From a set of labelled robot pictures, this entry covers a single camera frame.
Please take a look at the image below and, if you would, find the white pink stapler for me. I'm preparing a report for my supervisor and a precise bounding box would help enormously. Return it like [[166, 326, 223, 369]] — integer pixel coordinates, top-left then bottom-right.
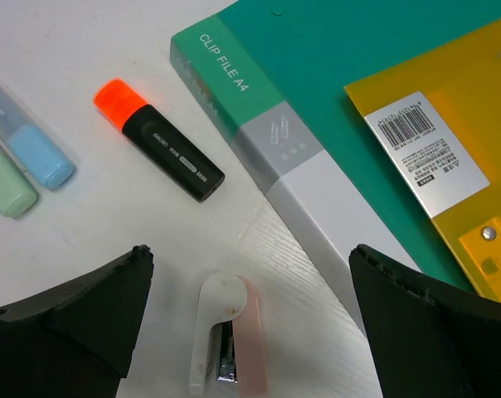
[[189, 272, 269, 397]]

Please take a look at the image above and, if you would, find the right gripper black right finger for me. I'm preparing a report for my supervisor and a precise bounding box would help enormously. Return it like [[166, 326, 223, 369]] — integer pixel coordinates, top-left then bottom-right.
[[348, 245, 501, 397]]

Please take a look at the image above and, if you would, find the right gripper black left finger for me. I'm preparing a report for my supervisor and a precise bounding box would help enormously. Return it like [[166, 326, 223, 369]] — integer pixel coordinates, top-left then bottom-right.
[[0, 245, 154, 397]]

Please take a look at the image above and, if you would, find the yellow translucent folder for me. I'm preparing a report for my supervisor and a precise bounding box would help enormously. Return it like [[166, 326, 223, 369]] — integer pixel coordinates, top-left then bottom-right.
[[346, 18, 501, 303]]

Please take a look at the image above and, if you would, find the green pastel highlighter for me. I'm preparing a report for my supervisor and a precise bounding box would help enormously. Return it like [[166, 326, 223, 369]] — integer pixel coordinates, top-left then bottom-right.
[[0, 144, 37, 219]]

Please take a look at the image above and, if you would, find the blue pastel highlighter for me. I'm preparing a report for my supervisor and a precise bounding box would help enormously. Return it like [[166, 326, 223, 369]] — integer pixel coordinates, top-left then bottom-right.
[[0, 73, 76, 192]]

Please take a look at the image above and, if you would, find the orange black highlighter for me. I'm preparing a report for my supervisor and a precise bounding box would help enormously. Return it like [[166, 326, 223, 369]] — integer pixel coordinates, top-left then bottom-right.
[[93, 79, 225, 202]]

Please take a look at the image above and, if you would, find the green clip file folder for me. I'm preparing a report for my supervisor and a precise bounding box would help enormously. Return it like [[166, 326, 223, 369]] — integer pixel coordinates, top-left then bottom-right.
[[170, 1, 501, 326]]

